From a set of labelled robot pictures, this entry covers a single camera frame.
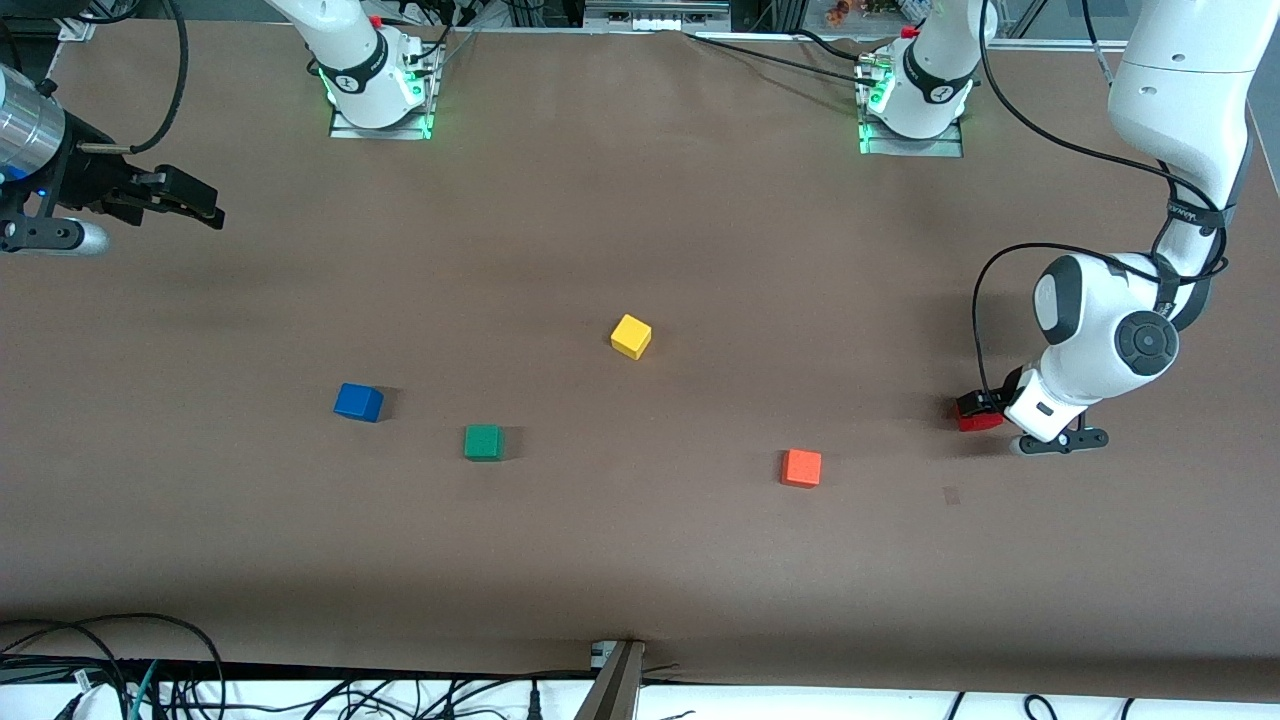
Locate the long black table cable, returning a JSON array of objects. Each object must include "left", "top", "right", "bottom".
[{"left": 685, "top": 33, "right": 876, "bottom": 81}]

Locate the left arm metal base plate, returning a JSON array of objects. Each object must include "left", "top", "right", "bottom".
[{"left": 857, "top": 55, "right": 966, "bottom": 158}]

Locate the blue wooden block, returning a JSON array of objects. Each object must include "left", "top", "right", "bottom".
[{"left": 333, "top": 383, "right": 385, "bottom": 423}]

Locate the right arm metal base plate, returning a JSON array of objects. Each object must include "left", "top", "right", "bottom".
[{"left": 328, "top": 40, "right": 437, "bottom": 141}]

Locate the red wooden block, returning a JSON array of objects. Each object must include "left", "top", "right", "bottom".
[{"left": 953, "top": 395, "right": 1006, "bottom": 433}]

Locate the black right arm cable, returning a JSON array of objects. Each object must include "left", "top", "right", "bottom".
[{"left": 82, "top": 0, "right": 191, "bottom": 156}]

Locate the brown paper table cover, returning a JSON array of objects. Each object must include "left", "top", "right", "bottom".
[{"left": 0, "top": 20, "right": 1280, "bottom": 703}]

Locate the green cable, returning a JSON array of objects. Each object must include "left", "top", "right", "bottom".
[{"left": 128, "top": 660, "right": 159, "bottom": 720}]

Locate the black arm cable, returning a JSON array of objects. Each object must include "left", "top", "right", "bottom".
[
  {"left": 972, "top": 0, "right": 1231, "bottom": 401},
  {"left": 82, "top": 0, "right": 191, "bottom": 156}
]

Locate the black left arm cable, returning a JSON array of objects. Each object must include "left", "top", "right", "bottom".
[{"left": 972, "top": 0, "right": 1231, "bottom": 401}]

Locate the yellow wooden block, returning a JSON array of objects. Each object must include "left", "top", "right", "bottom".
[{"left": 610, "top": 314, "right": 653, "bottom": 361}]

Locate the short black table cable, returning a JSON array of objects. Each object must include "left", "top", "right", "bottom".
[{"left": 795, "top": 28, "right": 873, "bottom": 63}]

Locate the aluminium profile strut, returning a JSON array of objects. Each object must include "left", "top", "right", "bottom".
[{"left": 575, "top": 640, "right": 646, "bottom": 720}]

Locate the silver power strip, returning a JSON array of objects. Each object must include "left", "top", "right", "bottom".
[{"left": 585, "top": 0, "right": 731, "bottom": 31}]

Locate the looping black cable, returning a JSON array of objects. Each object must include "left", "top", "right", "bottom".
[{"left": 0, "top": 612, "right": 228, "bottom": 720}]

